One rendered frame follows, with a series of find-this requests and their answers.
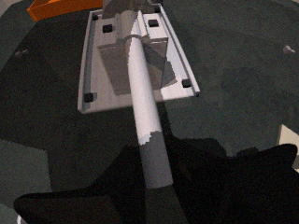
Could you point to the orange open tray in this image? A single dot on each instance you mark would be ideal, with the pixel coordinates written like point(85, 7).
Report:
point(44, 9)

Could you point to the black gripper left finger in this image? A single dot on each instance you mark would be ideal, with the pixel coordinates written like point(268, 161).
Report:
point(118, 196)

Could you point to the beige flat plate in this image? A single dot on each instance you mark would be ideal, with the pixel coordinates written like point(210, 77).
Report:
point(288, 136)

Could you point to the grey metal shaft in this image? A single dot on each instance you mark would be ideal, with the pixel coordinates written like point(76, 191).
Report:
point(154, 158)

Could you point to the small grey block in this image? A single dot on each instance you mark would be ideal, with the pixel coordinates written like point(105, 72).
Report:
point(287, 49)

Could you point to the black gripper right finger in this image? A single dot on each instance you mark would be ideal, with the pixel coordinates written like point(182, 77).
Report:
point(204, 183)

